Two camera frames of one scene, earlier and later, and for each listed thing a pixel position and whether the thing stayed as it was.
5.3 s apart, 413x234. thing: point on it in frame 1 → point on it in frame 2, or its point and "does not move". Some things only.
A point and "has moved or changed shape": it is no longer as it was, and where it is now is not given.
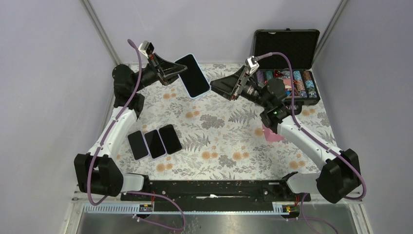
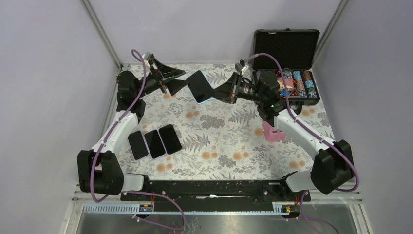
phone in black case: [170, 140] does not move
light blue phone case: [193, 79] → [203, 101]
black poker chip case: [300, 44] does not move
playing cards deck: [288, 83] does not move
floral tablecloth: [222, 139] does not move
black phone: [193, 78] has moved or changed shape
